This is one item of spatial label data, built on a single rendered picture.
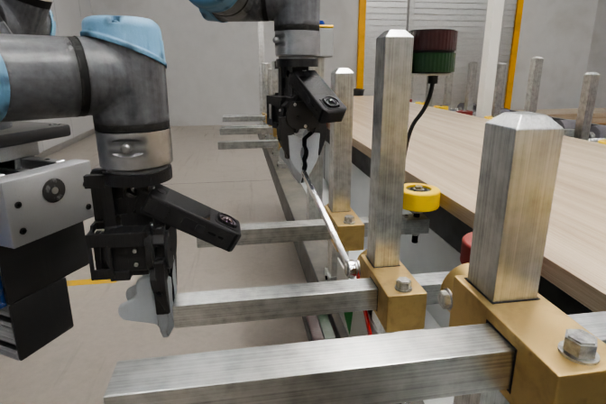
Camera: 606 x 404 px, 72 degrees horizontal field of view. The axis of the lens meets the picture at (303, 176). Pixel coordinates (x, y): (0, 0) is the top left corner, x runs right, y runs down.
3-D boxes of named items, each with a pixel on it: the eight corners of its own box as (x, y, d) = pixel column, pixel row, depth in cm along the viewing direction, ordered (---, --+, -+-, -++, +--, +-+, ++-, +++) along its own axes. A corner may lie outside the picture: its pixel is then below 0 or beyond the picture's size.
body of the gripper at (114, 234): (111, 256, 52) (99, 161, 49) (183, 252, 53) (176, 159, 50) (91, 288, 44) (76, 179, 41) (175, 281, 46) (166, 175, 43)
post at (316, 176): (307, 236, 109) (307, 57, 97) (304, 229, 113) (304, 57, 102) (324, 235, 109) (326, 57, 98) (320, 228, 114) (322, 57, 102)
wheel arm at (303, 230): (197, 252, 74) (195, 230, 73) (198, 244, 77) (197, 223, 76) (428, 237, 81) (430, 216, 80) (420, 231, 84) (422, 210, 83)
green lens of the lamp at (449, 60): (416, 71, 49) (417, 52, 48) (397, 71, 55) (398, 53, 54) (463, 71, 50) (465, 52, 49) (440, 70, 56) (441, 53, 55)
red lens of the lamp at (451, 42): (417, 50, 48) (418, 29, 48) (398, 50, 54) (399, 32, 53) (465, 50, 49) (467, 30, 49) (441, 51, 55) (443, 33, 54)
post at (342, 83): (330, 309, 86) (335, 68, 73) (326, 300, 89) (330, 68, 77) (346, 307, 86) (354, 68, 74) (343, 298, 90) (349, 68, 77)
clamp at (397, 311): (385, 333, 51) (388, 296, 49) (354, 279, 63) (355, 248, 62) (429, 329, 51) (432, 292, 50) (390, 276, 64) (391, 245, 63)
